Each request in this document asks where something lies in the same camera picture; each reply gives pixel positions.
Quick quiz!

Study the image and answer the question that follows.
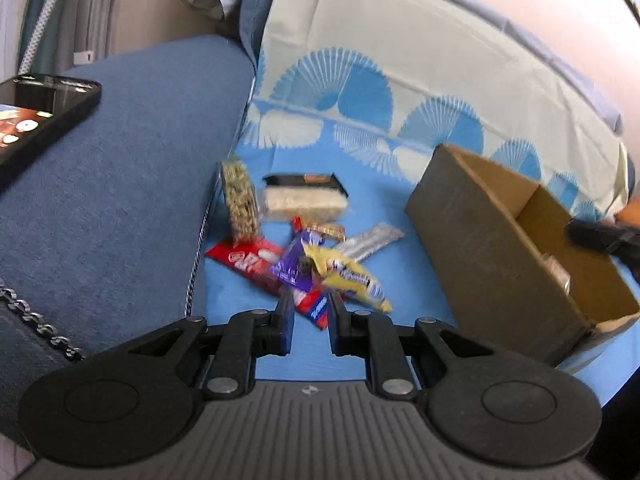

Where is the brown cardboard box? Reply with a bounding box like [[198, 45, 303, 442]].
[[406, 144, 639, 365]]

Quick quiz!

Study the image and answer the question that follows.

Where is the purple chocolate bar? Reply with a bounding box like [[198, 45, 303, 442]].
[[270, 230, 324, 292]]

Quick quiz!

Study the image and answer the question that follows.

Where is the black chocolate bar wrapper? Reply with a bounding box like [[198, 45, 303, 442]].
[[262, 174, 349, 197]]

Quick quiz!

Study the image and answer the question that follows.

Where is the small red candy pack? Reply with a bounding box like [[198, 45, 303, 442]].
[[292, 216, 346, 242]]

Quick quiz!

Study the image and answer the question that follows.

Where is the silver stick sachet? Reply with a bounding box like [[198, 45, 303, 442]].
[[333, 222, 405, 262]]

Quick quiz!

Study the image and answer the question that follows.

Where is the yellow candy bar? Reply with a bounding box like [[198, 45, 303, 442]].
[[302, 243, 393, 313]]

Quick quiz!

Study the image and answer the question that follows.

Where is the round puffed grain cake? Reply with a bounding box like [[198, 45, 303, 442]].
[[221, 157, 262, 245]]

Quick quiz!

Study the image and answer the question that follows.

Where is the red wafer snack pack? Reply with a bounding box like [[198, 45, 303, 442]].
[[205, 235, 331, 331]]

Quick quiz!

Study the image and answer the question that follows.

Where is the white rice cracker pack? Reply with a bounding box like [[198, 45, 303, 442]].
[[259, 186, 348, 222]]

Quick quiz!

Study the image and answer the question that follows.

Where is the black smartphone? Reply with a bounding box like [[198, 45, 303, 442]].
[[1, 73, 102, 188]]

